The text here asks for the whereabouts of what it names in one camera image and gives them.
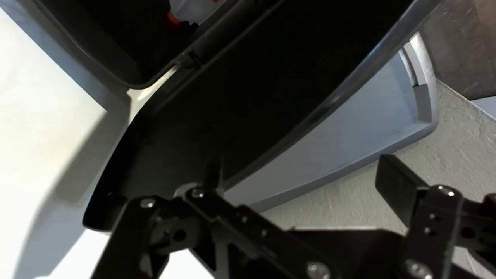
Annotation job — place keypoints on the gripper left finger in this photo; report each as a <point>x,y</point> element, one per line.
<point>217,217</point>

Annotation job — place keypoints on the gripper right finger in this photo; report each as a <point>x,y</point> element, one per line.
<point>434,224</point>

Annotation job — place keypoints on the black bin lid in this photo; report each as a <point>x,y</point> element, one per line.
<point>255,93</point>

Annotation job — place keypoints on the black bin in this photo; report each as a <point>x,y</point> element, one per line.
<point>248,85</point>

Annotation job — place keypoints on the grey plastic container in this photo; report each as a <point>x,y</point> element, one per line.
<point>364,128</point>

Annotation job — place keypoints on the white bottle with orange cap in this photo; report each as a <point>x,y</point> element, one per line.
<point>193,9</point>

